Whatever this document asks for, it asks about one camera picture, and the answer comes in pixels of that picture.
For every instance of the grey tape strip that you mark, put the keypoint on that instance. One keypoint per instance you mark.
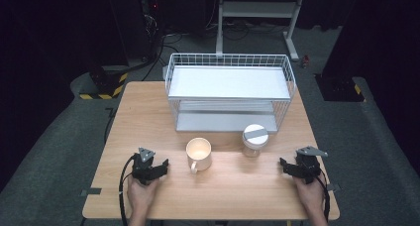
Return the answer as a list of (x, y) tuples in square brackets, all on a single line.
[(333, 187), (91, 191)]

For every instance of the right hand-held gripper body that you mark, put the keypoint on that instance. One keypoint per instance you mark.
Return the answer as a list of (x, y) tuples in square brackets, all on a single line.
[(307, 168)]

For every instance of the person's left hand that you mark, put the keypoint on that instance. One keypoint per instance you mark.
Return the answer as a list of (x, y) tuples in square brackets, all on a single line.
[(141, 194)]

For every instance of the small red object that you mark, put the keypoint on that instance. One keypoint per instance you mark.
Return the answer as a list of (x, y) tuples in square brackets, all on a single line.
[(305, 61)]

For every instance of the clear jar with white lid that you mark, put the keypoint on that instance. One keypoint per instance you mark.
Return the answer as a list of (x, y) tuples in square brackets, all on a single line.
[(255, 138)]

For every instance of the person's right hand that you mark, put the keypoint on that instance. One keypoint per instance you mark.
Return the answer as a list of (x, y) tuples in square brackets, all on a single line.
[(308, 196)]

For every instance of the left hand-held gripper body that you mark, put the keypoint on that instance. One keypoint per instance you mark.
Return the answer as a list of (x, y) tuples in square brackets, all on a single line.
[(142, 168)]

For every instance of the white metal stand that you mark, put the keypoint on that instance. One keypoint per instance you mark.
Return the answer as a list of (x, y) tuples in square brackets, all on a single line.
[(257, 9)]

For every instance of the black yellow striped base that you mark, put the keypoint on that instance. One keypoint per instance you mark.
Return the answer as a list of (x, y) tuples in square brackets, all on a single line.
[(341, 89), (105, 84)]

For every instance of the white mug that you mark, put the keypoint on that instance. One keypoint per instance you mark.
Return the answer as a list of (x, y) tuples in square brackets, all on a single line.
[(199, 155)]

